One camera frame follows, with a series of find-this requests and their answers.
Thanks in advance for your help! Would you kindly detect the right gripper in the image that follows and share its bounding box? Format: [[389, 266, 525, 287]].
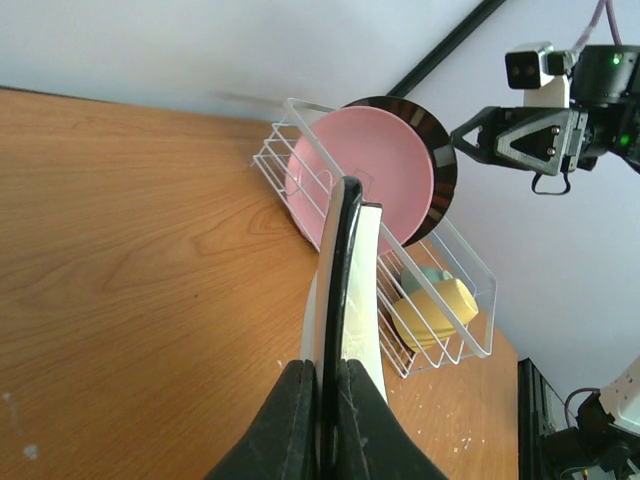
[[450, 105, 608, 175]]

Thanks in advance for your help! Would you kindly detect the pink round plate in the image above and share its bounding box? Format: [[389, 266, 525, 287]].
[[285, 106, 435, 244]]

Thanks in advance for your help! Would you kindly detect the yellow mug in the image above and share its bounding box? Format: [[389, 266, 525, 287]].
[[391, 278, 479, 352]]

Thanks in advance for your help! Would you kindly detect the round black-rimmed plate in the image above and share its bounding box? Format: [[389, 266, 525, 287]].
[[346, 96, 458, 247]]

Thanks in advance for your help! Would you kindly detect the green ceramic bowl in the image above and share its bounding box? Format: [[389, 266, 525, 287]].
[[400, 267, 453, 295]]

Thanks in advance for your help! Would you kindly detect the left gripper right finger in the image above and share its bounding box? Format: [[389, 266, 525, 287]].
[[334, 359, 446, 480]]

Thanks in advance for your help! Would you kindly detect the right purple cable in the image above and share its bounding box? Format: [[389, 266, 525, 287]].
[[567, 0, 626, 54]]

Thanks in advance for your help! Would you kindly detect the square black-rimmed plate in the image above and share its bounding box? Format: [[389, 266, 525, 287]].
[[301, 175, 390, 407]]

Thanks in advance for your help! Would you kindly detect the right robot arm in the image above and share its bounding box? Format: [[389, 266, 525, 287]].
[[451, 43, 639, 479]]

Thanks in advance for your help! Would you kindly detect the white wire dish rack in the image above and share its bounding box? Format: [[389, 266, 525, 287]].
[[253, 98, 497, 377]]

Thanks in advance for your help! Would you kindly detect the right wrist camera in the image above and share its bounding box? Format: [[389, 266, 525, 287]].
[[505, 41, 570, 108]]

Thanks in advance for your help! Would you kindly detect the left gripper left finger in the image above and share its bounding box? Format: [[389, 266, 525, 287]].
[[206, 360, 317, 479]]

